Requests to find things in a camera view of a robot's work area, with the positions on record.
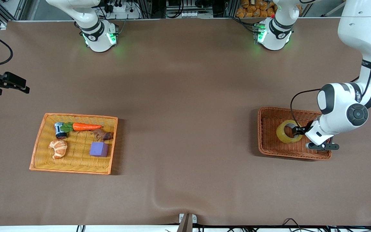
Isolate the toy croissant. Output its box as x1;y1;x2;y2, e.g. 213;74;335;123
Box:
49;140;68;159

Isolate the brown toy animal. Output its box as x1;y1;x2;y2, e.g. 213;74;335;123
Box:
91;128;114;141

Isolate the white power strip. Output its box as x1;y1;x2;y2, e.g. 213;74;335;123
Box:
108;3;141;20

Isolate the aluminium frame profile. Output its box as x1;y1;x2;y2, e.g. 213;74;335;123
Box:
0;0;29;30

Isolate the clear yellowish tape roll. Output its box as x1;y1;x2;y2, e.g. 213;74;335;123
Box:
276;120;303;144

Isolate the purple block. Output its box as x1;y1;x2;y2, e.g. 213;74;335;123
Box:
90;142;109;158

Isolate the yellow wicker tray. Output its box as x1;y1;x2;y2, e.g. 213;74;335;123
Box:
29;113;119;175

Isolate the metal table bracket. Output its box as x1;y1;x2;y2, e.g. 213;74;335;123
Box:
179;213;197;232

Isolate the brown wicker basket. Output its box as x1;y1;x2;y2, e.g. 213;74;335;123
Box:
257;107;332;160

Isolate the brown table cover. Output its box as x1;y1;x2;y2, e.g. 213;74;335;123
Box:
0;18;371;227

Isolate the pile of orange buns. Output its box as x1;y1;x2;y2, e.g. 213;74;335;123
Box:
236;0;277;18

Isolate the orange toy carrot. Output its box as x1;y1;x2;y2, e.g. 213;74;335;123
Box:
60;122;103;133

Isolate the small blue can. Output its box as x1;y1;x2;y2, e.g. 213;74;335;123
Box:
54;122;68;140

